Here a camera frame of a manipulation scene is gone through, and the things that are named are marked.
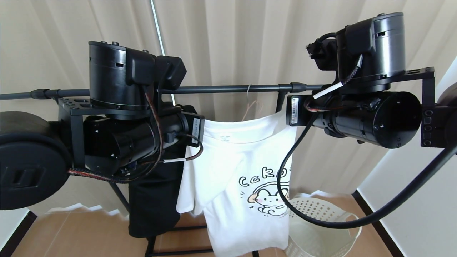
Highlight black clothes rack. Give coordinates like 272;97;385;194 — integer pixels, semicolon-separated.
0;83;323;257

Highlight white garment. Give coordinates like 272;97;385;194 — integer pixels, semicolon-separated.
176;109;297;257

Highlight beige curtain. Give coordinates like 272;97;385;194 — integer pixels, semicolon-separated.
0;0;457;215

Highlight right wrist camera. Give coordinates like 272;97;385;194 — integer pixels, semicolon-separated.
306;33;340;72

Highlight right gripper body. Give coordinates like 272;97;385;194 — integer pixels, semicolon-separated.
286;92;422;149

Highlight white laundry basket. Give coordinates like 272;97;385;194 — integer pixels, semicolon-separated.
285;193;362;257

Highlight pink clothes hanger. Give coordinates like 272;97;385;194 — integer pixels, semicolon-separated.
241;85;263;122

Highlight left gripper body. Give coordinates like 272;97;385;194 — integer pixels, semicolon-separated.
84;111;206;175

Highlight black shorts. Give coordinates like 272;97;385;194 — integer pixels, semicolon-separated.
128;104;197;239

